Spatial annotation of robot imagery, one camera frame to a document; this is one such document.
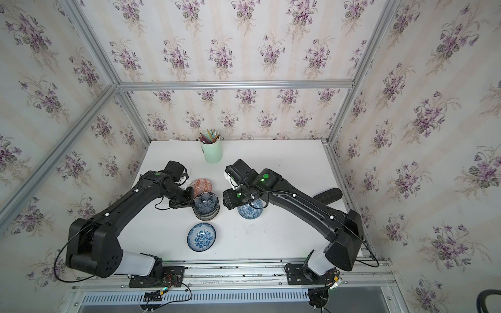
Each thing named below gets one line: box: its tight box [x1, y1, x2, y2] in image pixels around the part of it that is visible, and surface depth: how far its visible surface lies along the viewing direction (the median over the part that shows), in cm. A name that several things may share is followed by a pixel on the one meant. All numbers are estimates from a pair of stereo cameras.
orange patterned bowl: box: [190, 178, 213, 199], surface depth 98 cm
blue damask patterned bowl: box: [237, 198, 264, 220], surface depth 90 cm
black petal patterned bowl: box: [192, 191, 220, 216], surface depth 87 cm
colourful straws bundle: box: [198, 128, 220, 145], surface depth 106 cm
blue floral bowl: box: [186, 222, 217, 253], surface depth 83 cm
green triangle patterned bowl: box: [193, 211, 220, 222], surface depth 84 cm
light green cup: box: [200, 136, 224, 164], surface depth 106 cm
